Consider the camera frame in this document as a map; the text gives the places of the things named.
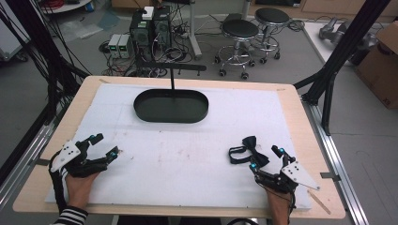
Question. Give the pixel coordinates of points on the black round stool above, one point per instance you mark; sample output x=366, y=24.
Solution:
x=271, y=16
x=239, y=29

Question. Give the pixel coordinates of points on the person's left hand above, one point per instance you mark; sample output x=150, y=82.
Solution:
x=78, y=190

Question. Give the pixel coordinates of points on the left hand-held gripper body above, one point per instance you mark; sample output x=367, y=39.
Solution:
x=66, y=154

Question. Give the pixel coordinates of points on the striped sleeve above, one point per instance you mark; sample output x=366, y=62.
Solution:
x=72, y=216

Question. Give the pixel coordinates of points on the white box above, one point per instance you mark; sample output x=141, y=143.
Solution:
x=148, y=13

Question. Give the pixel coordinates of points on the black computer tower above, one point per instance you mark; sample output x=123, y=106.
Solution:
x=140, y=33
x=162, y=29

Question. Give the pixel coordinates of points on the grey desk leg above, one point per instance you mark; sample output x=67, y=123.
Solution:
x=194, y=34

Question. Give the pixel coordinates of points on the aluminium rail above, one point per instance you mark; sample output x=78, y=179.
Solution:
x=22, y=165
x=338, y=162

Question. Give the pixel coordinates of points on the black bow tie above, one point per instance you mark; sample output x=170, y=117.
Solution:
x=255, y=153

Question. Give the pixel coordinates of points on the grey power supply unit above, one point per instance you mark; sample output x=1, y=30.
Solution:
x=125, y=46
x=114, y=45

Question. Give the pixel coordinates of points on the cardboard box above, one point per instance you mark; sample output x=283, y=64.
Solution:
x=380, y=65

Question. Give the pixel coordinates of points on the grey tape strip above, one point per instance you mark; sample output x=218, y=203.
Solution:
x=42, y=162
x=330, y=176

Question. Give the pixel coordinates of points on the clear plastic sheet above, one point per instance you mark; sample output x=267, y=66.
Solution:
x=79, y=29

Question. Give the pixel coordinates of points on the wooden stick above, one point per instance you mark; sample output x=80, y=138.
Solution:
x=319, y=202

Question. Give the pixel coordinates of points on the black frame post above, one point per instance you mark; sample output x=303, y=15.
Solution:
x=341, y=59
x=40, y=47

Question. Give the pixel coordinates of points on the black stand with oval tray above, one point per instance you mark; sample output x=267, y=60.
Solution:
x=170, y=108

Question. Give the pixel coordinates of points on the person's right hand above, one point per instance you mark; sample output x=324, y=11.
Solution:
x=279, y=207

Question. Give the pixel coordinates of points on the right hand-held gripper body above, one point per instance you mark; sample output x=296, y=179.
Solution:
x=297, y=173

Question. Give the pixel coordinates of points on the white round table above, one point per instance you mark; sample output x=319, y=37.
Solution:
x=67, y=5

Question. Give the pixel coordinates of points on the white foam mat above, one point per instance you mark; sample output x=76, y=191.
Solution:
x=187, y=162

